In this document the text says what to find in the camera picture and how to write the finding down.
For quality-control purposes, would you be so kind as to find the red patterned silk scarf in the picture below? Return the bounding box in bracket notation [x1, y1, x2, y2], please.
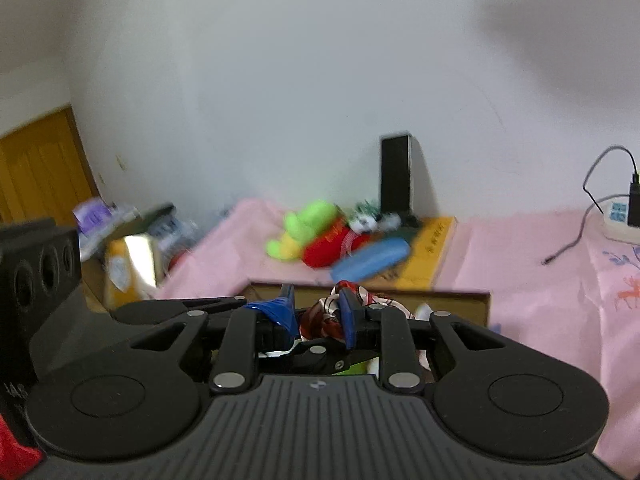
[299, 281, 416, 346]

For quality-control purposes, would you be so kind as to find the panda plush toy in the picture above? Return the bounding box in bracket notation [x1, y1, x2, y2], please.
[347, 200, 401, 233]

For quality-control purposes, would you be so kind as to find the yellow packet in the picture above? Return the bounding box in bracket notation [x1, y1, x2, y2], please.
[102, 234, 166, 311]

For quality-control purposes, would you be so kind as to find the purple package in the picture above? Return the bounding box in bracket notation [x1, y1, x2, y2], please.
[72, 199, 113, 233]

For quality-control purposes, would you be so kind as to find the red object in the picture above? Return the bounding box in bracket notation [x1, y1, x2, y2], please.
[0, 410, 45, 480]

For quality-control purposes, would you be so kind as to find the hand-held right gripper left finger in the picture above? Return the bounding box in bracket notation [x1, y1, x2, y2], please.
[129, 284, 298, 395]

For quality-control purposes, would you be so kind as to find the black charging cable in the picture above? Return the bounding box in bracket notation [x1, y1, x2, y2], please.
[542, 146, 640, 266]

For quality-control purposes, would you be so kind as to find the black charger plug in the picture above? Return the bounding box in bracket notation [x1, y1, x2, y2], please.
[627, 172, 640, 228]

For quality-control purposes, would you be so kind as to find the yellow book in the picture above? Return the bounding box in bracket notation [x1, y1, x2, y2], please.
[372, 216, 458, 291]

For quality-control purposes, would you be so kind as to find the green and yellow plush toy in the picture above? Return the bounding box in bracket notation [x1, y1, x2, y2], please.
[265, 200, 343, 261]

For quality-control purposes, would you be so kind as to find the wooden door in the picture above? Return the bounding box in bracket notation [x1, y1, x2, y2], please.
[0, 105, 100, 228]

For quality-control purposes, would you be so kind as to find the brown cardboard box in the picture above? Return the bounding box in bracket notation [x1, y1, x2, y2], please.
[240, 280, 493, 333]

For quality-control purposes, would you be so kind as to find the blue glasses case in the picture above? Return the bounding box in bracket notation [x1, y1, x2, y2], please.
[330, 238, 411, 283]

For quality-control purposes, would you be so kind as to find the white power strip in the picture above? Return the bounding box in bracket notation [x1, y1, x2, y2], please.
[597, 199, 640, 243]

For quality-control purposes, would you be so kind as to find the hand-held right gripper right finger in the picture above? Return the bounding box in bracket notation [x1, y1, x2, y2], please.
[338, 287, 507, 392]

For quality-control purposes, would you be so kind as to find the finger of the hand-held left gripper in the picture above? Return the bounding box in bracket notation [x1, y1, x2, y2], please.
[111, 296, 273, 328]

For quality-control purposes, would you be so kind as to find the pink printed bedsheet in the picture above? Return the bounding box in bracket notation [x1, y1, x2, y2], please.
[155, 197, 640, 480]

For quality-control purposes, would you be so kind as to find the red plush toy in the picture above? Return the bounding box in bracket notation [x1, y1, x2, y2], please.
[302, 222, 373, 268]

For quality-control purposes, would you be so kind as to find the black smartphone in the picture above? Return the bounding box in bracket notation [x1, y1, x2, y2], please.
[380, 132, 418, 216]

